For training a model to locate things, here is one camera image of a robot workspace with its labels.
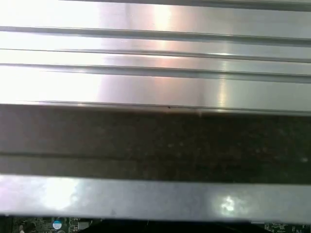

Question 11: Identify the black open PC case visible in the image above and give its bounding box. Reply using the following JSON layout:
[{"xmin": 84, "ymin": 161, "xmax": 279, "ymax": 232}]
[{"xmin": 0, "ymin": 101, "xmax": 311, "ymax": 223}]

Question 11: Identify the green motherboard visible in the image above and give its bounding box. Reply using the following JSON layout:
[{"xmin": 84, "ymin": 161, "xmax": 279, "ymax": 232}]
[{"xmin": 11, "ymin": 216, "xmax": 311, "ymax": 233}]

